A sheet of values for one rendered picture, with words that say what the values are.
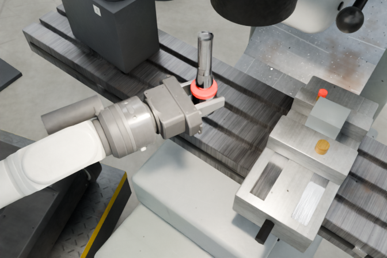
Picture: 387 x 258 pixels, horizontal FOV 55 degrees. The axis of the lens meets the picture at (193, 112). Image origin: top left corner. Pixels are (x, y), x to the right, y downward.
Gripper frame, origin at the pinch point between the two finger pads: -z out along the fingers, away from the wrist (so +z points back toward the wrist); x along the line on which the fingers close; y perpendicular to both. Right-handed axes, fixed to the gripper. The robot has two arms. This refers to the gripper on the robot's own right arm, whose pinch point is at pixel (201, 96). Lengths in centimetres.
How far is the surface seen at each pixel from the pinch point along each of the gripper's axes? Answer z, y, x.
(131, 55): 3.5, 12.1, 27.9
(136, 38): 1.5, 8.2, 28.6
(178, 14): -70, 113, 154
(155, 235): 14.9, 37.0, -6.1
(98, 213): 26, 74, 23
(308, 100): -20.6, 5.7, -6.8
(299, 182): -9.9, 9.8, -19.1
